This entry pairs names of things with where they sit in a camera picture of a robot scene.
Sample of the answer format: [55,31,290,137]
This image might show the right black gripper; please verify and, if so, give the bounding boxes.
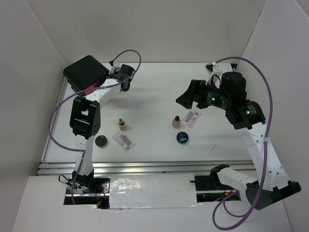
[175,78,230,109]

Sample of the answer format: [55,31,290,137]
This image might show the clear eyelash case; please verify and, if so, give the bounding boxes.
[183,109,201,128]
[112,130,135,152]

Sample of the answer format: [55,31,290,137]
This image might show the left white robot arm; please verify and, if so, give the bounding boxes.
[64,60,135,193]

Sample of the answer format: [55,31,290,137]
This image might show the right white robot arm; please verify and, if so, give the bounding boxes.
[176,72,301,210]

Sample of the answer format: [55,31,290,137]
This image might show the foundation bottle with black cap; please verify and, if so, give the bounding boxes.
[172,116,181,129]

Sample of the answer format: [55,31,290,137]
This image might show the black drawer organizer box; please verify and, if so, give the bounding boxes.
[63,55,110,92]

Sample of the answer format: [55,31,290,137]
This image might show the blue round cream jar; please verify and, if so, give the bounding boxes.
[176,131,189,145]

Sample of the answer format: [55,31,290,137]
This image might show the foundation bottle with silver pump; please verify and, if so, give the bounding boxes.
[118,118,126,131]

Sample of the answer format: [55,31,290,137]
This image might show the black round compact jar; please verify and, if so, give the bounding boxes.
[95,135,108,148]

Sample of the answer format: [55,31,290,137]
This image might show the white taped cover plate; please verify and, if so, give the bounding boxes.
[109,174,198,209]

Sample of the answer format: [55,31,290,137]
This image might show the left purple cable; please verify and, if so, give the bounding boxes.
[48,49,142,205]

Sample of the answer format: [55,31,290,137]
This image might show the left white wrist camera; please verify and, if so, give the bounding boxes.
[109,61,121,73]

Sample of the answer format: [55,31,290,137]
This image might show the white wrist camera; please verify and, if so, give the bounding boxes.
[205,62,222,77]
[109,61,121,73]

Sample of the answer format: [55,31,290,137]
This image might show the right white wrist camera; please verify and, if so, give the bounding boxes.
[205,62,222,77]

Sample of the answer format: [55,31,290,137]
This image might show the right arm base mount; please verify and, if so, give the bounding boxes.
[190,175,236,203]

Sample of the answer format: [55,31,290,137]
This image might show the aluminium front rail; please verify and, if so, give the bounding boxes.
[36,161,256,176]

